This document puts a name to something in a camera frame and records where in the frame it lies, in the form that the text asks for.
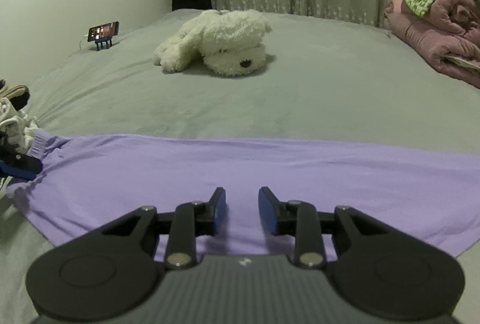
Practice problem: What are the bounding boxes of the purple pants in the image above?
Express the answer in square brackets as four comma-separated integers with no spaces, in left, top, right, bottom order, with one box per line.
[7,132,479,256]

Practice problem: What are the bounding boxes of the folded white garment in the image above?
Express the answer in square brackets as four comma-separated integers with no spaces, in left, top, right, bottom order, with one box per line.
[1,97,38,156]

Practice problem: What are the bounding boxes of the folded beige garment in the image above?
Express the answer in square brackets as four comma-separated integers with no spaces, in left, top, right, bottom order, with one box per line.
[0,85,30,101]

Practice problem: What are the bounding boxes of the smartphone on blue stand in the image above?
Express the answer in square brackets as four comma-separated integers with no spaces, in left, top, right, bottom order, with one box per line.
[87,21,120,51]

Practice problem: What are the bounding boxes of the white plush dog toy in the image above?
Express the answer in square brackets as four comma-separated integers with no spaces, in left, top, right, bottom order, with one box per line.
[154,10,272,77]

